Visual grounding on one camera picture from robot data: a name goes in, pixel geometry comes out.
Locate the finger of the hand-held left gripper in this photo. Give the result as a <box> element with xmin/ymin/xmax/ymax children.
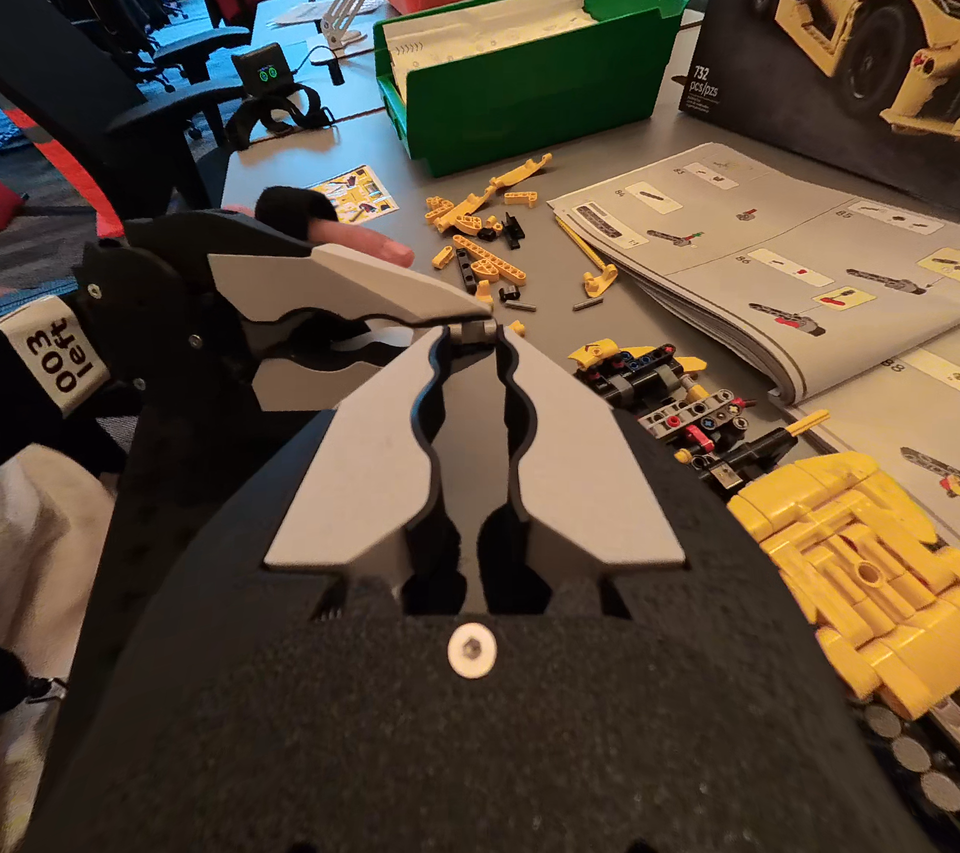
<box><xmin>249</xmin><ymin>324</ymin><xmax>423</xmax><ymax>414</ymax></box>
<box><xmin>207</xmin><ymin>242</ymin><xmax>494</xmax><ymax>346</ymax></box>

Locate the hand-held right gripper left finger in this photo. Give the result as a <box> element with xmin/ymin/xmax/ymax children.
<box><xmin>264</xmin><ymin>326</ymin><xmax>460</xmax><ymax>616</ymax></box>

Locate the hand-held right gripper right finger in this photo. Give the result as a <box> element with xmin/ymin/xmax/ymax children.
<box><xmin>480</xmin><ymin>326</ymin><xmax>687</xmax><ymax>616</ymax></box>

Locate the partly built toy car model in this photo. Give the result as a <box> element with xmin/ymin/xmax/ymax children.
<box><xmin>566</xmin><ymin>337</ymin><xmax>960</xmax><ymax>839</ymax></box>

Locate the instruction booklet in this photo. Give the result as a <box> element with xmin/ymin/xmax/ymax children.
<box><xmin>547</xmin><ymin>142</ymin><xmax>960</xmax><ymax>547</ymax></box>

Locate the grey desk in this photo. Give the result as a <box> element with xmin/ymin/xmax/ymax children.
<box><xmin>221</xmin><ymin>0</ymin><xmax>960</xmax><ymax>719</ymax></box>

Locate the person's left hand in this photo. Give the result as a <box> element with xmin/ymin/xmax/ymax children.
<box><xmin>309</xmin><ymin>217</ymin><xmax>416</xmax><ymax>268</ymax></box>

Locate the yellow printed sheet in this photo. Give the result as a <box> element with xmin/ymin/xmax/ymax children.
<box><xmin>307</xmin><ymin>164</ymin><xmax>401</xmax><ymax>226</ymax></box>

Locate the black dimpled armrest pad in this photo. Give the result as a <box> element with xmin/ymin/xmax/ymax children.
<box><xmin>67</xmin><ymin>406</ymin><xmax>335</xmax><ymax>779</ymax></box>

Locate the pile of yellow body panels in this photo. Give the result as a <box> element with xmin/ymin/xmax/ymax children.
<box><xmin>423</xmin><ymin>151</ymin><xmax>620</xmax><ymax>337</ymax></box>

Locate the orange traffic cone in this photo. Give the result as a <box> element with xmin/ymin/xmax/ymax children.
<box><xmin>0</xmin><ymin>106</ymin><xmax>125</xmax><ymax>241</ymax></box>

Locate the small black display device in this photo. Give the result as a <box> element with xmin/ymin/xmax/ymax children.
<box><xmin>231</xmin><ymin>41</ymin><xmax>291</xmax><ymax>99</ymax></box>

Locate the green plastic bin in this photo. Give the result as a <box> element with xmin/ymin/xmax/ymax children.
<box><xmin>372</xmin><ymin>0</ymin><xmax>691</xmax><ymax>179</ymax></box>

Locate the white paper bag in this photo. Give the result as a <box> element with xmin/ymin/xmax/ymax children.
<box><xmin>382</xmin><ymin>0</ymin><xmax>599</xmax><ymax>103</ymax></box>

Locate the toy car set box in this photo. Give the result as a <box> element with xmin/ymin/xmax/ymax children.
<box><xmin>678</xmin><ymin>0</ymin><xmax>960</xmax><ymax>209</ymax></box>

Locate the black strap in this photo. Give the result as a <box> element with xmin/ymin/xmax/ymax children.
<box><xmin>223</xmin><ymin>84</ymin><xmax>336</xmax><ymax>151</ymax></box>

